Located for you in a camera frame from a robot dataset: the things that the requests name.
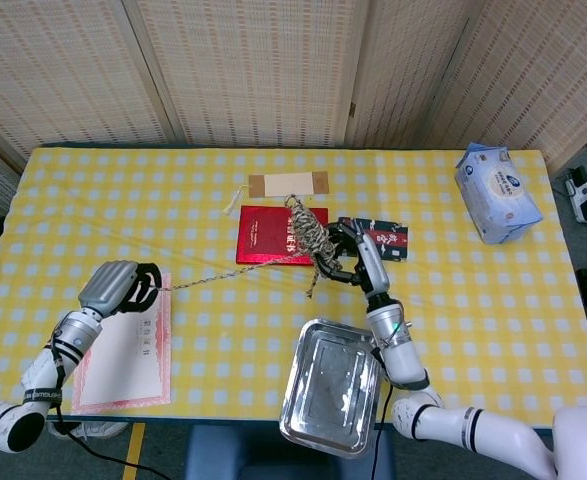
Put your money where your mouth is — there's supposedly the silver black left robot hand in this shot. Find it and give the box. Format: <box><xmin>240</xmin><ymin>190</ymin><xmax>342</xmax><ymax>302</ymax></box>
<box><xmin>77</xmin><ymin>259</ymin><xmax>164</xmax><ymax>317</ymax></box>

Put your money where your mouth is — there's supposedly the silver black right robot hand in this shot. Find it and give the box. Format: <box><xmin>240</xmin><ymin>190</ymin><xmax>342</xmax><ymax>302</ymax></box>
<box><xmin>316</xmin><ymin>222</ymin><xmax>392</xmax><ymax>297</ymax></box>

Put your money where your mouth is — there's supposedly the speckled beige black rope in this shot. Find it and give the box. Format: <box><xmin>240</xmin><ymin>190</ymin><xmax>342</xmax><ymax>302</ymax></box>
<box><xmin>158</xmin><ymin>193</ymin><xmax>339</xmax><ymax>300</ymax></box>

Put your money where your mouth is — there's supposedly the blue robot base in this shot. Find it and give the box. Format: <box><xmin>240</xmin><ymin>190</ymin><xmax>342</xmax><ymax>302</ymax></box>
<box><xmin>185</xmin><ymin>423</ymin><xmax>397</xmax><ymax>480</ymax></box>

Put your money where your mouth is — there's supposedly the shiny metal tray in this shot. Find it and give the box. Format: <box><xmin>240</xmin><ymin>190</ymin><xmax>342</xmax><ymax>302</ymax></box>
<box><xmin>278</xmin><ymin>318</ymin><xmax>383</xmax><ymax>460</ymax></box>

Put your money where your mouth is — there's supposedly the dark patterned flat pack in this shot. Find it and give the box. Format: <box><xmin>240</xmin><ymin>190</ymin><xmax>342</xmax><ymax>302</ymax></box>
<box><xmin>337</xmin><ymin>216</ymin><xmax>409</xmax><ymax>263</ymax></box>

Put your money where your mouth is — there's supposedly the pink bordered certificate sheet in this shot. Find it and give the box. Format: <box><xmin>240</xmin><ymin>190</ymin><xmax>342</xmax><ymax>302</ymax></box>
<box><xmin>70</xmin><ymin>272</ymin><xmax>173</xmax><ymax>415</ymax></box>

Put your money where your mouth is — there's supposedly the red certificate book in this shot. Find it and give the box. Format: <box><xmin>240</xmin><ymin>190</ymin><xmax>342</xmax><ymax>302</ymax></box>
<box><xmin>235</xmin><ymin>205</ymin><xmax>330</xmax><ymax>267</ymax></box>

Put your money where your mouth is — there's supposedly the brown beige tasselled bookmark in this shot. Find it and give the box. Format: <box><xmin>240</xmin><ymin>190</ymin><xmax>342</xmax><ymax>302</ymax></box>
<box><xmin>222</xmin><ymin>170</ymin><xmax>331</xmax><ymax>216</ymax></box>

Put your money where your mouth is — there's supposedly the yellow checked tablecloth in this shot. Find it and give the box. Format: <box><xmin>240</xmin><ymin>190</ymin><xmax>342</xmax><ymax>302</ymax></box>
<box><xmin>0</xmin><ymin>146</ymin><xmax>587</xmax><ymax>426</ymax></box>

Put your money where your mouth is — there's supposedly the blue white tissue pack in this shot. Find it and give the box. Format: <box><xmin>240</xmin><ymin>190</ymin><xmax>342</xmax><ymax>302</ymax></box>
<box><xmin>454</xmin><ymin>141</ymin><xmax>544</xmax><ymax>246</ymax></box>

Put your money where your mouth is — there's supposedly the white sneaker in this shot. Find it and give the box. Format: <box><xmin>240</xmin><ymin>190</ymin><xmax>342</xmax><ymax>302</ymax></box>
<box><xmin>46</xmin><ymin>420</ymin><xmax>130</xmax><ymax>441</ymax></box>

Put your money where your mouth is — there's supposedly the yellow floor tape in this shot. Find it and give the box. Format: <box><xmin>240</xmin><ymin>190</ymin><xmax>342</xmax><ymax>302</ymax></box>
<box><xmin>121</xmin><ymin>422</ymin><xmax>147</xmax><ymax>480</ymax></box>

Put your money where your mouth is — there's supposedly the white power strip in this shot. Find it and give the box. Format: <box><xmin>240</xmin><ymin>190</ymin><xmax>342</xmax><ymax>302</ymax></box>
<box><xmin>565</xmin><ymin>167</ymin><xmax>587</xmax><ymax>225</ymax></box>

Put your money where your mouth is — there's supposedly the woven bamboo folding screen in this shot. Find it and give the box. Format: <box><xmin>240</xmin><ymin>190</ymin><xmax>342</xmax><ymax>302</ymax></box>
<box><xmin>0</xmin><ymin>0</ymin><xmax>587</xmax><ymax>221</ymax></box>

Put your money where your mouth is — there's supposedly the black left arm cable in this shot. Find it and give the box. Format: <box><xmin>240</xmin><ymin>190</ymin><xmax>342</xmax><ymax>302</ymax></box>
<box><xmin>47</xmin><ymin>344</ymin><xmax>160</xmax><ymax>480</ymax></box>

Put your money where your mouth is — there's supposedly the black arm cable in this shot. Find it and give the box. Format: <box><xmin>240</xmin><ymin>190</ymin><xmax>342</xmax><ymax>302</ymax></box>
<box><xmin>47</xmin><ymin>344</ymin><xmax>160</xmax><ymax>480</ymax></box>
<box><xmin>369</xmin><ymin>349</ymin><xmax>395</xmax><ymax>480</ymax></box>

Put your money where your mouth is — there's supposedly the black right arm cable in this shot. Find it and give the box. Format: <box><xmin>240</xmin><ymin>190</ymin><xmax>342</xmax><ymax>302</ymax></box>
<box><xmin>369</xmin><ymin>349</ymin><xmax>395</xmax><ymax>480</ymax></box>

